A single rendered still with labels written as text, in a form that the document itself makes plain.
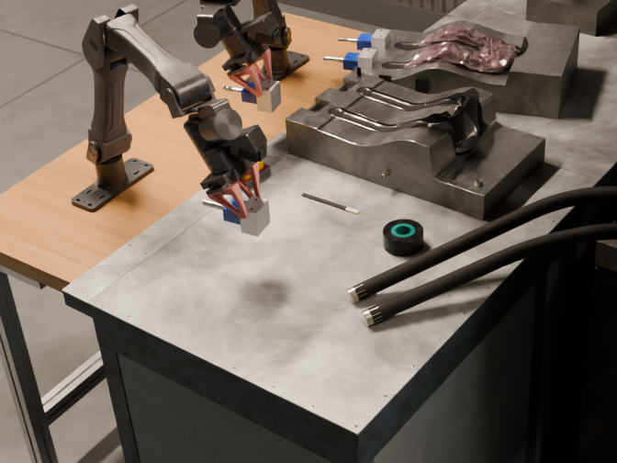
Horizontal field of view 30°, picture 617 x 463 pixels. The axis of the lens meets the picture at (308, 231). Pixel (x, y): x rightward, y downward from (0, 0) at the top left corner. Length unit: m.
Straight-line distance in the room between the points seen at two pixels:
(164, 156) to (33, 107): 2.09
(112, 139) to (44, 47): 2.74
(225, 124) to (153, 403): 0.61
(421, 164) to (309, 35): 0.85
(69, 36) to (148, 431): 3.06
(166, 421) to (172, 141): 0.70
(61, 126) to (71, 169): 1.86
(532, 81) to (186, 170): 0.80
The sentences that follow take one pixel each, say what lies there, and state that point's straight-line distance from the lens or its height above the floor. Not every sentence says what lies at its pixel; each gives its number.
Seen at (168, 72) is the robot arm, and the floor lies 1.20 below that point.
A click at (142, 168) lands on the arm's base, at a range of 2.58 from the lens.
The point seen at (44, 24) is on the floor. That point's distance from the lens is 5.37.
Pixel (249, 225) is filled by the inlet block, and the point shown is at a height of 0.92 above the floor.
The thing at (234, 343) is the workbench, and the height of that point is 0.80.
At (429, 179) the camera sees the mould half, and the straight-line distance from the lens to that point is 2.37.
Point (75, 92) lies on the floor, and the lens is 4.73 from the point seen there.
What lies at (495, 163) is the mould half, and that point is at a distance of 2.41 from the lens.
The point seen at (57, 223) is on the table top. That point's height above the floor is 0.80.
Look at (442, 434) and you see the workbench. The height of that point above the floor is 0.54.
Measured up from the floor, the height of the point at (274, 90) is 0.95.
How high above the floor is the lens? 2.14
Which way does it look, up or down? 35 degrees down
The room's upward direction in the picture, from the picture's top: 5 degrees counter-clockwise
